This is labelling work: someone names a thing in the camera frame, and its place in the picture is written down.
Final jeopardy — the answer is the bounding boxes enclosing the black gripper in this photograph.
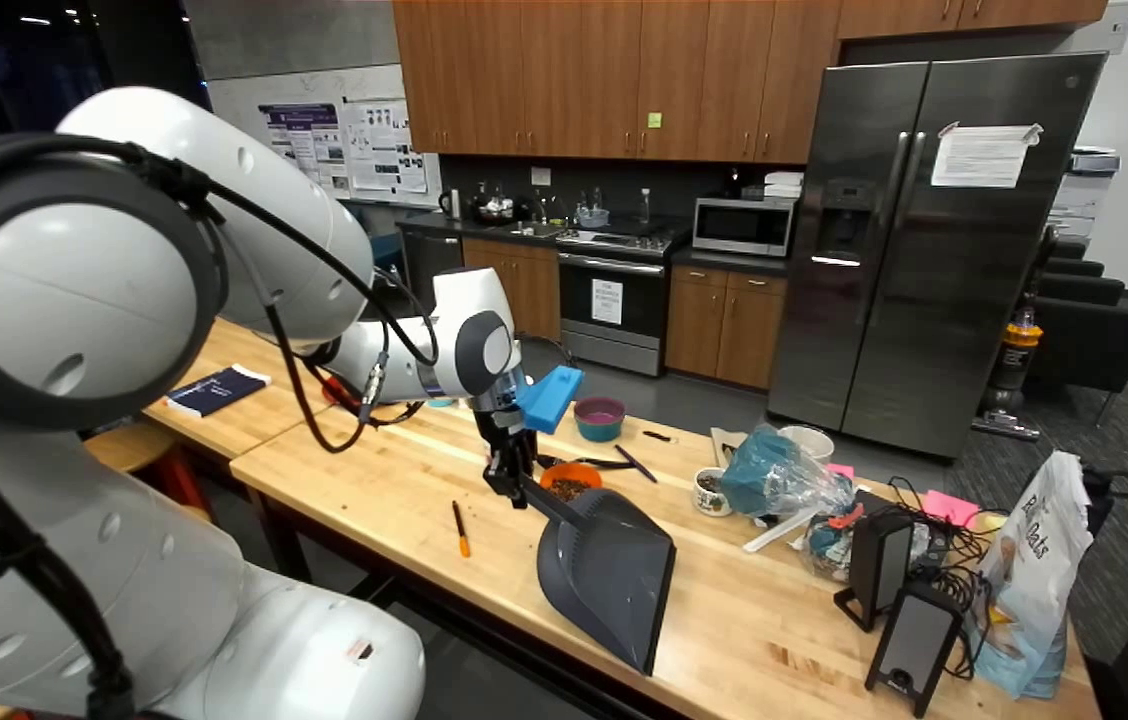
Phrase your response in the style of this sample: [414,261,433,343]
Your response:
[476,414,535,509]

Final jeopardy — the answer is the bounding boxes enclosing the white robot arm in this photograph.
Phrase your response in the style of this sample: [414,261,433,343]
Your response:
[0,87,518,720]

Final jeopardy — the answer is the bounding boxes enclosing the orange bowl with grains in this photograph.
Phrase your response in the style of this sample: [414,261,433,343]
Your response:
[538,462,599,502]

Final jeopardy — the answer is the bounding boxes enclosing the orange tipped pen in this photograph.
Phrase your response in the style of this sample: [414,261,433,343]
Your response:
[446,502,470,561]

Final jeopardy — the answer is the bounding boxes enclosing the purple teal bowl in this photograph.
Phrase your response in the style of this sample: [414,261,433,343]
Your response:
[571,398,623,443]

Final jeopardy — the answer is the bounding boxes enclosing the teal plastic bag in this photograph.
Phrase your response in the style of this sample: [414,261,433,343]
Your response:
[722,425,806,515]

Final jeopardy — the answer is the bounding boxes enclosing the dark notebook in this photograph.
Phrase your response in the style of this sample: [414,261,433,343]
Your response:
[169,370,264,415]

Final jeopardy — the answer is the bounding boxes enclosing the silver microwave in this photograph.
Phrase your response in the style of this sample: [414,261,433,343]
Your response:
[690,196,796,261]

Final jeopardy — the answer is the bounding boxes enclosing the black speaker rear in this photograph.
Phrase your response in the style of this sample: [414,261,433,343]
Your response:
[836,514,910,631]

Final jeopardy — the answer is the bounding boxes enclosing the black speaker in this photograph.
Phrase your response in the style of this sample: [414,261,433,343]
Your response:
[864,584,959,718]
[836,514,910,631]

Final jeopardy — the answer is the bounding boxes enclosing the black speaker front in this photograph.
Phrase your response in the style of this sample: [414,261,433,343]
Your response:
[864,584,959,718]

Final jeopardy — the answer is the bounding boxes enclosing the yellow vacuum cleaner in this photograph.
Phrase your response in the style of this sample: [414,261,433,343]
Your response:
[972,310,1045,439]

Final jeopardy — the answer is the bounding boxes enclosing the stainless steel refrigerator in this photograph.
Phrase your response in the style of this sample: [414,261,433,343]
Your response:
[766,57,1104,462]

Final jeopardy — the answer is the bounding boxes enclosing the paper on refrigerator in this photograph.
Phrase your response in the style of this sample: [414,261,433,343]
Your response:
[928,124,1045,189]

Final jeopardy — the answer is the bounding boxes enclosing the blue wrist camera box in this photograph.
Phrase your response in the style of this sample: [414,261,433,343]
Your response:
[514,366,585,431]

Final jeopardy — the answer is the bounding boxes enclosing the wooden wall cabinets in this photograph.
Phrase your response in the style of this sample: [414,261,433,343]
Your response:
[393,0,1106,165]

